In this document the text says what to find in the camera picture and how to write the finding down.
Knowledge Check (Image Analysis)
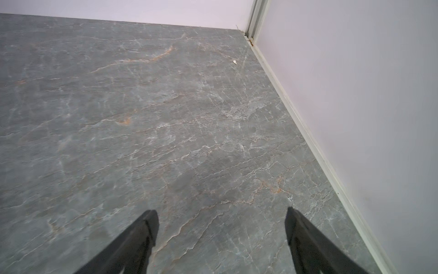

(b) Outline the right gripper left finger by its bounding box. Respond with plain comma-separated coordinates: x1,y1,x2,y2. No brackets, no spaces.
76,210,159,274

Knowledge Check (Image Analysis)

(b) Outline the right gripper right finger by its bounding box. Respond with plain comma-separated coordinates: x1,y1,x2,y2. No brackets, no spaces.
285,207,367,274

